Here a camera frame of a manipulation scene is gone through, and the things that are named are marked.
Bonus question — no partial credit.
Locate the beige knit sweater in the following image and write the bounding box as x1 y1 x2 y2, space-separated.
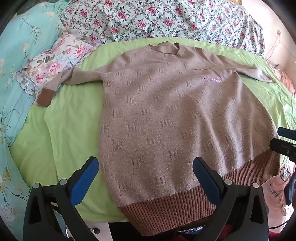
37 42 280 236

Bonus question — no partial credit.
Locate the green bed sheet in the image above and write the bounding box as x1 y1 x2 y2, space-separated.
10 37 295 222

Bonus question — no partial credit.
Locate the red floral white quilt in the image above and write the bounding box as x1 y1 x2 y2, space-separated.
60 0 265 56

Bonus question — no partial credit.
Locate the pastel floral pillow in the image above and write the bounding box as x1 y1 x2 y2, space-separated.
16 32 101 96

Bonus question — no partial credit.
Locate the teal floral quilt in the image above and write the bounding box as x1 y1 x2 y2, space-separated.
1 1 69 240

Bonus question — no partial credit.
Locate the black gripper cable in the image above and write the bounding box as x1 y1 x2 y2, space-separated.
268 218 291 231

